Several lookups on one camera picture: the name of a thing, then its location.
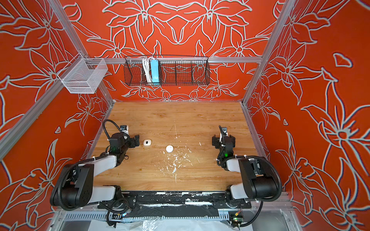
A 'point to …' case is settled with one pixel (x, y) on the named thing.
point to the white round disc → (169, 148)
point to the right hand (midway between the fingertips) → (221, 133)
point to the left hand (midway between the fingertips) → (131, 135)
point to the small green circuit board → (238, 219)
